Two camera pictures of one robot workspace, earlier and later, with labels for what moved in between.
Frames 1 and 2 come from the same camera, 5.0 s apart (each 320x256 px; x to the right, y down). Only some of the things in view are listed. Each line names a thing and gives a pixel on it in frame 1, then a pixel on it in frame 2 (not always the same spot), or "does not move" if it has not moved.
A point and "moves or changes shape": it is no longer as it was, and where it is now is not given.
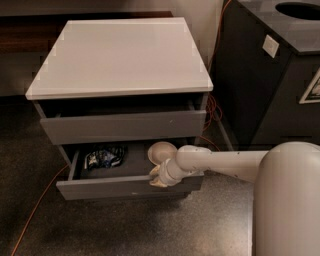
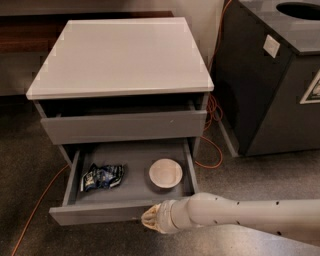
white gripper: [164, 174] -> [164, 215]
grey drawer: [101, 171] moves or changes shape
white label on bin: [270, 45] does not move
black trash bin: [266, 76] does not move
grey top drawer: [126, 127] does not move
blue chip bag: [105, 157] -> [102, 177]
